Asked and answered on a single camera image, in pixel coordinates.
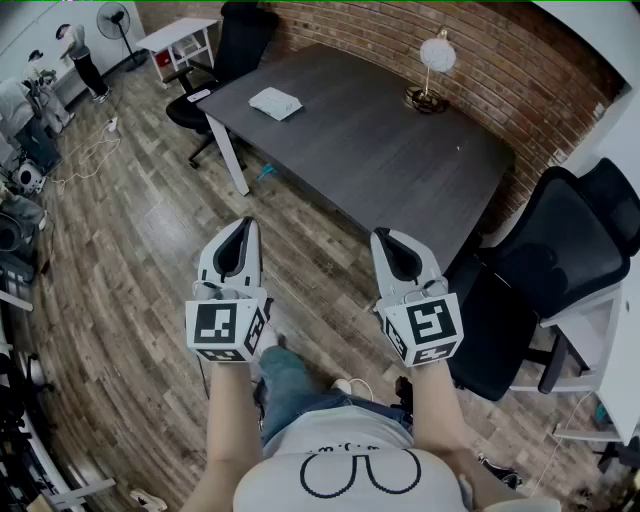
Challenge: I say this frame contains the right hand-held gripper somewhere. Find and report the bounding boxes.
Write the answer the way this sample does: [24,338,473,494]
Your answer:
[369,227,465,369]

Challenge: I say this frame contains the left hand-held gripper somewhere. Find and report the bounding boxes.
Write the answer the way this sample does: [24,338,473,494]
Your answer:
[184,217,275,365]

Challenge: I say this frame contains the white plastic packet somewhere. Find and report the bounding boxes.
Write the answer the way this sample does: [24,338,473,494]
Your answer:
[248,86,304,122]

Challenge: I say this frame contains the person's left forearm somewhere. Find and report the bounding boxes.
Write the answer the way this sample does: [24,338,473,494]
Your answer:
[180,355,265,512]

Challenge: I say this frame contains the person's right forearm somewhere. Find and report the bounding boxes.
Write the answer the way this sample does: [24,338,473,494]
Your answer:
[409,359,531,512]

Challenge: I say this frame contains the person's white shoe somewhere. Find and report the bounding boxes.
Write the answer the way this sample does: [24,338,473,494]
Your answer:
[330,377,372,399]
[257,322,282,354]

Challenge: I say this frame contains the white table leg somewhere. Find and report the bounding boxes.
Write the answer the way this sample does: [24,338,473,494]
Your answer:
[204,112,250,197]

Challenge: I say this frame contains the person's blue jeans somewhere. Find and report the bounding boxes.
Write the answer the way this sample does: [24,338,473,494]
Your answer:
[257,345,416,446]

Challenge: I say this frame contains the black mesh office chair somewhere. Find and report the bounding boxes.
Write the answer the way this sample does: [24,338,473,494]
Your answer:
[443,157,640,402]

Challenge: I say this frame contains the white globe desk lamp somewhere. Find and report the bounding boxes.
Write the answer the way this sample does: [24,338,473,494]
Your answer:
[403,25,457,115]

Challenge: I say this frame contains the white round device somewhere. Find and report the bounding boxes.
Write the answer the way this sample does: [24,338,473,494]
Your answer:
[11,161,47,197]

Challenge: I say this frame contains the person's white printed shirt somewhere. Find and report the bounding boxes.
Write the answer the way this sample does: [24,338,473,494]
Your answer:
[233,404,561,512]

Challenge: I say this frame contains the black office chair white label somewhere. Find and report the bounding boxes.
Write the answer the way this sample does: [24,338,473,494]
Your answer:
[164,1,281,169]

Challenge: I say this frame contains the white side table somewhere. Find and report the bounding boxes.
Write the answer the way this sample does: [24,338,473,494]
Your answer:
[135,17,221,90]

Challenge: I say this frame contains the white desk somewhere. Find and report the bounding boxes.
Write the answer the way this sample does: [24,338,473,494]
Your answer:
[509,279,640,447]

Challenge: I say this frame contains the black standing fan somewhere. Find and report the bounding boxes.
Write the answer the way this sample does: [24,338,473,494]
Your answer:
[95,1,150,73]

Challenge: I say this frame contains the white power strip cable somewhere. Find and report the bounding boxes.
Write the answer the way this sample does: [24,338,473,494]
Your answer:
[47,119,122,196]

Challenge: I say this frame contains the long white floor cable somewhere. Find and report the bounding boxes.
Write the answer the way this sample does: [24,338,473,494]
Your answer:
[528,389,597,497]

